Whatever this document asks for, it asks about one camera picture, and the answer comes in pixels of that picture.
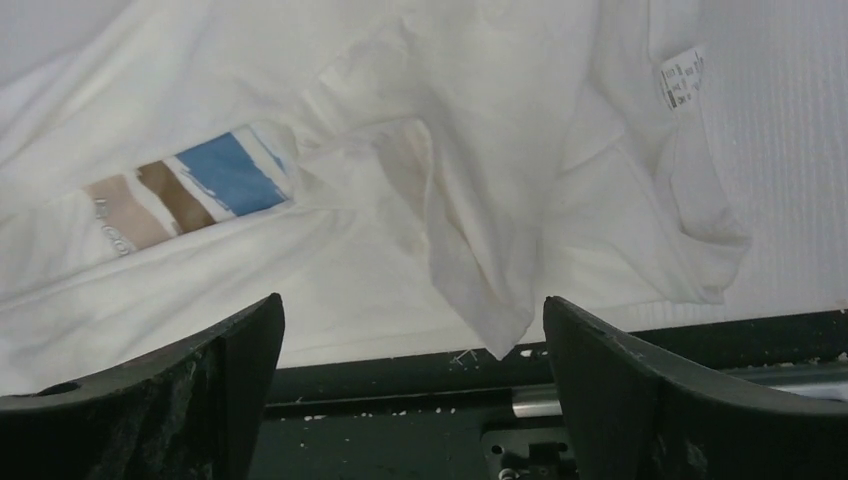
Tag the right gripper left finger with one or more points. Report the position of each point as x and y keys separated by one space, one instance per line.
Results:
x=188 y=410

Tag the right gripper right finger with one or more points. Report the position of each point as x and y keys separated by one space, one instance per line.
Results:
x=634 y=410

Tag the white printed t-shirt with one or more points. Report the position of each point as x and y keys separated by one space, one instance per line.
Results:
x=407 y=175

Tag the black mounting base rail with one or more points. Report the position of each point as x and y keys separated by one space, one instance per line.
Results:
x=466 y=415

